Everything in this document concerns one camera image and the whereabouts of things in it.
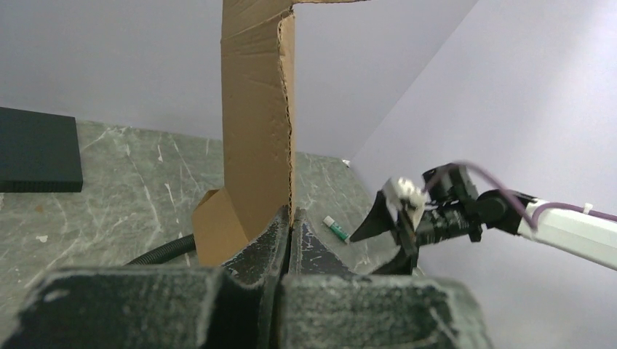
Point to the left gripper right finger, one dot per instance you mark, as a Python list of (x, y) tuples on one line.
[(323, 304)]

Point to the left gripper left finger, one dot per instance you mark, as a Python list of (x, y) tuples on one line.
[(159, 306)]

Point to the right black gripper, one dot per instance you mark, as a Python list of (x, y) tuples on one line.
[(450, 212)]

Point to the brown cardboard box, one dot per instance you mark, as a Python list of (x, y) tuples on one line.
[(257, 52)]

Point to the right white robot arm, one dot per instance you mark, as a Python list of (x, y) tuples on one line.
[(577, 230)]

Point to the black rectangular box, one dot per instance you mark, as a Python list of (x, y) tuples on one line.
[(39, 153)]

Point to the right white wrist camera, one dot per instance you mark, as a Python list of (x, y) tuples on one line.
[(404, 199)]

